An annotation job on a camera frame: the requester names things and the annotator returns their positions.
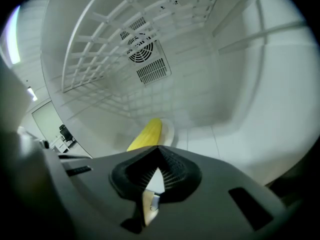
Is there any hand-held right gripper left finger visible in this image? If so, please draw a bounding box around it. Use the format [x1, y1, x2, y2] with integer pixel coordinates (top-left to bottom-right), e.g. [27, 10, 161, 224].
[63, 145, 160, 240]

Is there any white grid shelf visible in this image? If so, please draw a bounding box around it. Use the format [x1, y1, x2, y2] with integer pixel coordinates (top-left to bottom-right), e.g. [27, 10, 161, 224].
[61, 0, 226, 94]

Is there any black mini fridge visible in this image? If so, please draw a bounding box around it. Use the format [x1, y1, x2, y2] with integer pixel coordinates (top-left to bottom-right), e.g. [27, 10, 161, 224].
[39, 0, 315, 192]

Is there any white desk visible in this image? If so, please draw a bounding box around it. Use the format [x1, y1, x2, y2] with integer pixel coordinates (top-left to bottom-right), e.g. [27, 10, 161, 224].
[51, 136, 76, 154]

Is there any yellow corn cob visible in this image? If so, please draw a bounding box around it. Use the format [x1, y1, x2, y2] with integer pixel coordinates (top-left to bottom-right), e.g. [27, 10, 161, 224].
[126, 117, 163, 152]

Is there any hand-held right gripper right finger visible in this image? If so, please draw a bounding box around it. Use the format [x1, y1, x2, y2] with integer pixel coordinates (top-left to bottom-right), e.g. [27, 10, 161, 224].
[146, 145, 288, 240]

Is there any black office chair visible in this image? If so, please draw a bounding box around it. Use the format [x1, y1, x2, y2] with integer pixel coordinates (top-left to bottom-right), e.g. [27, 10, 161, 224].
[58, 124, 73, 143]

